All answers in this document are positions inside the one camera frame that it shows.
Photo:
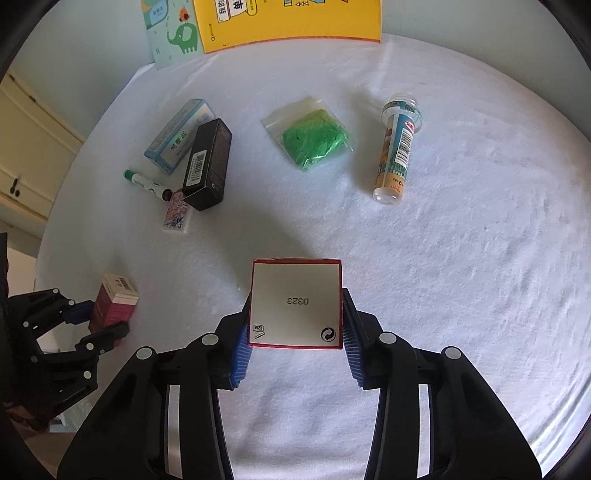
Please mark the maroon and pink small box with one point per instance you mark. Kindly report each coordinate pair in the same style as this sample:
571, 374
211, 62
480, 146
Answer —
115, 304

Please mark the black long box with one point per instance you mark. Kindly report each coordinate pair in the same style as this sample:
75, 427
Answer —
207, 164

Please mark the yellow book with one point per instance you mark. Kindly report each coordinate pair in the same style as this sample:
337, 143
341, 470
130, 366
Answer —
286, 21

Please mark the cream cabinet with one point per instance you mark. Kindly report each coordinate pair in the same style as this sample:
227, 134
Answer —
32, 147

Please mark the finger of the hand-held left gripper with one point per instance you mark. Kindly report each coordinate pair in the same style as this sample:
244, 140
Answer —
106, 337
74, 311

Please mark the clear plastic tube with label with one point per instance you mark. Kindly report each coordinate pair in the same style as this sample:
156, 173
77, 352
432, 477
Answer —
397, 147

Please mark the light blue long box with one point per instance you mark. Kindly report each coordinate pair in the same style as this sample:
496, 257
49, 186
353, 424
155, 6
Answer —
178, 136

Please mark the white tablecloth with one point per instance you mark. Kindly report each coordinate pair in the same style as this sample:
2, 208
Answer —
461, 254

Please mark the elephant picture card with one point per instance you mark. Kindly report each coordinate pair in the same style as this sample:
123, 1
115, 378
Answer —
173, 32

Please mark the small patterned packet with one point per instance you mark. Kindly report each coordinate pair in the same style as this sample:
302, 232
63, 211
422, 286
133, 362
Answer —
176, 213

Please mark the green and white marker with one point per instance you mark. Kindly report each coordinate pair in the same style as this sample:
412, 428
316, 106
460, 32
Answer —
145, 183

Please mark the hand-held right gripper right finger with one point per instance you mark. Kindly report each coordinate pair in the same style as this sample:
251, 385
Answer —
355, 353

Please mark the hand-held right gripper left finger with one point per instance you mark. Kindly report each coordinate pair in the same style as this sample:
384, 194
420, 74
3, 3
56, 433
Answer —
240, 360

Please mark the red and white square box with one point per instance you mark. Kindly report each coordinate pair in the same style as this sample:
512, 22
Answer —
295, 304

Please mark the green clay in plastic bag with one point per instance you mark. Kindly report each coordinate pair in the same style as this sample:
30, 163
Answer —
314, 138

